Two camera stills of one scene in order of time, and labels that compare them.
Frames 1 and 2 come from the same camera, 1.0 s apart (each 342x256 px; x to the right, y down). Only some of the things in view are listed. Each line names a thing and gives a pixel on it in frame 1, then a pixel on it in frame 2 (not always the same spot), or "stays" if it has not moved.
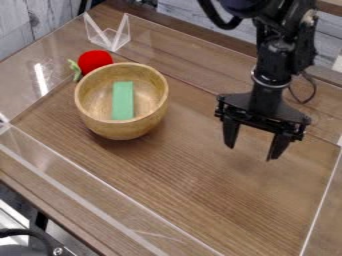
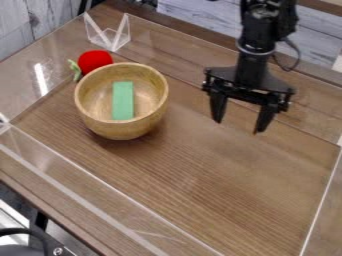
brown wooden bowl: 94,97 stays
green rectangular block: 123,109 stays
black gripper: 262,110 → 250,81
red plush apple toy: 90,60 stays
